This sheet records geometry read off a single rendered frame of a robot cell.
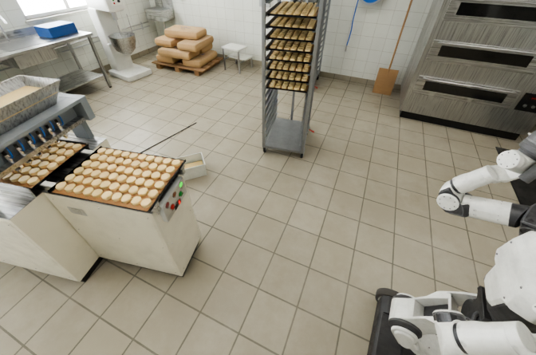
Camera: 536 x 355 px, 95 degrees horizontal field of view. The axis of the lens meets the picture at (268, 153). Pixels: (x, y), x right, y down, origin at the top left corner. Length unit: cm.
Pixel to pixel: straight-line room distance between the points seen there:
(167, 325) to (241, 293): 51
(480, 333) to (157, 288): 188
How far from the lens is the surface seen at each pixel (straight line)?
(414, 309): 152
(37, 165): 201
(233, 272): 212
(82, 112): 203
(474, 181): 125
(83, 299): 241
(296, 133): 308
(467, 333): 89
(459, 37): 382
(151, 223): 156
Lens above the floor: 193
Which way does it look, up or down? 40 degrees down
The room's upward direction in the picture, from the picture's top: 1 degrees clockwise
